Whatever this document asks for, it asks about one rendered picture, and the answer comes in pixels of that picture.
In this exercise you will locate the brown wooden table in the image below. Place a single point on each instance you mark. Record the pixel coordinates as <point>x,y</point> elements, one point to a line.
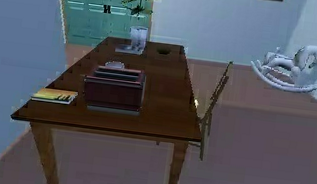
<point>169,94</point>

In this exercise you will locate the dark green round bowl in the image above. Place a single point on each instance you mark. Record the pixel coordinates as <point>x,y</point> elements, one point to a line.
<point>163,51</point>

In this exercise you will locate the dark red open box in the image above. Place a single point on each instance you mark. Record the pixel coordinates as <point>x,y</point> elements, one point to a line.
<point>114,89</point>

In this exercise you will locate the small white bowl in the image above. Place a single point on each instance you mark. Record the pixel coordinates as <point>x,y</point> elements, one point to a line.
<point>115,64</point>

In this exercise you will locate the grey flat tray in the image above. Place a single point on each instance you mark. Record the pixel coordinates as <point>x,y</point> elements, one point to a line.
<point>128,49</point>

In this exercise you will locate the brown wooden chair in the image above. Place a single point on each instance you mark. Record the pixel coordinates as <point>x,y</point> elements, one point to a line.
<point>214,97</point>

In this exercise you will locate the white plant pot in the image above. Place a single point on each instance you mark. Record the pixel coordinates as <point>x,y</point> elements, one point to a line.
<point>138,36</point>

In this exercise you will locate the teal room door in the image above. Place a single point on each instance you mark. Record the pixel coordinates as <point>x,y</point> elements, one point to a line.
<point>104,9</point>

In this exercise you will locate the yellow book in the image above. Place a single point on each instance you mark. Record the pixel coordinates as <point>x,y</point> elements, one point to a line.
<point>54,95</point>

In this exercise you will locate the white rocking horse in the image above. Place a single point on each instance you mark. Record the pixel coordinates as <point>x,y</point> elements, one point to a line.
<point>295,68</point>

